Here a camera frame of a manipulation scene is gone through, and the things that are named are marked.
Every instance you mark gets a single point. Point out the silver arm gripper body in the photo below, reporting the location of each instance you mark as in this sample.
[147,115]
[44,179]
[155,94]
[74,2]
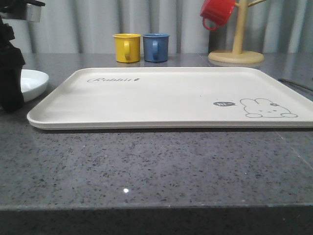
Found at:
[25,10]

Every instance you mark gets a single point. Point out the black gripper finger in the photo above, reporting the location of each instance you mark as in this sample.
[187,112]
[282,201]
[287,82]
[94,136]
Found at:
[11,63]

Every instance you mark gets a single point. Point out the white round plate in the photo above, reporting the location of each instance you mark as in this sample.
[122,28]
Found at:
[33,84]

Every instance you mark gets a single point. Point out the silver metal fork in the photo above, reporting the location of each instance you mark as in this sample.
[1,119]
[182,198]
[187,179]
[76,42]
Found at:
[295,84]

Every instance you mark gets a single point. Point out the cream rabbit serving tray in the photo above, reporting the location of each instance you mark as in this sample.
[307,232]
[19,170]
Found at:
[177,97]

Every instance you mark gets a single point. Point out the yellow mug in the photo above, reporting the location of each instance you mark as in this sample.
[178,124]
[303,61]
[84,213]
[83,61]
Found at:
[127,47]

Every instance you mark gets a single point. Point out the blue mug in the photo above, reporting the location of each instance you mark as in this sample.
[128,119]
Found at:
[155,47]

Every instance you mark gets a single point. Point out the red mug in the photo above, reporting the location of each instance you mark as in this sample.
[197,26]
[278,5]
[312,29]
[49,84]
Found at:
[217,11]

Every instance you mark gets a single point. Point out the wooden mug tree stand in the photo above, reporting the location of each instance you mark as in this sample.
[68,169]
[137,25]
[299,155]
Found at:
[237,55]

